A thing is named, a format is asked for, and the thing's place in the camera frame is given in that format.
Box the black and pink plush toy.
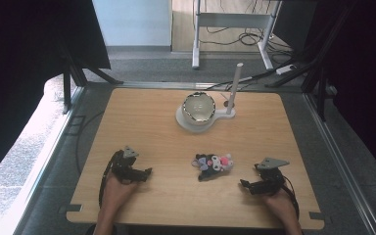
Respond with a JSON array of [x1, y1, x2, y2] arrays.
[[191, 153, 235, 182]]

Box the black curtain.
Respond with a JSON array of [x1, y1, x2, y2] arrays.
[[305, 0, 376, 185], [0, 0, 113, 191]]

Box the white metal desk frame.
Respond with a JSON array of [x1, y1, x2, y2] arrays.
[[191, 0, 284, 71]]

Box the black cables on floor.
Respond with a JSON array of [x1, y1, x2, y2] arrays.
[[205, 25, 297, 91]]

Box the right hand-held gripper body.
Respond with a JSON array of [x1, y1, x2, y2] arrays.
[[254, 157, 291, 197]]

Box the white bowl with dark rim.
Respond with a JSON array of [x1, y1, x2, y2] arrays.
[[181, 91, 216, 127]]

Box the person's left hand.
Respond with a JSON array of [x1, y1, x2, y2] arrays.
[[103, 171, 139, 212]]

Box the aluminium frame rail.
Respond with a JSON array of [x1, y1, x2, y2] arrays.
[[12, 85, 86, 235], [303, 92, 376, 235]]

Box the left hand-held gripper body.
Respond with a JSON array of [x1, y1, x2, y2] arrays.
[[110, 145, 145, 184]]

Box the black metal stand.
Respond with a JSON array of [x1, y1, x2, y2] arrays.
[[264, 0, 356, 122], [58, 40, 124, 116]]

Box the thin black floor cable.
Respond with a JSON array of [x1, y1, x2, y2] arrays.
[[73, 110, 106, 174]]

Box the person's right hand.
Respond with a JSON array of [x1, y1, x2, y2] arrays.
[[261, 189, 298, 224]]

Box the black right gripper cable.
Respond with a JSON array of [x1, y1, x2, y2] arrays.
[[281, 175, 301, 220]]

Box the white stand with pole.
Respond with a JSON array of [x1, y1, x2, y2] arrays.
[[174, 62, 245, 133]]

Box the white power strip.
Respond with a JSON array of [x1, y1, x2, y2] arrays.
[[275, 64, 298, 75]]

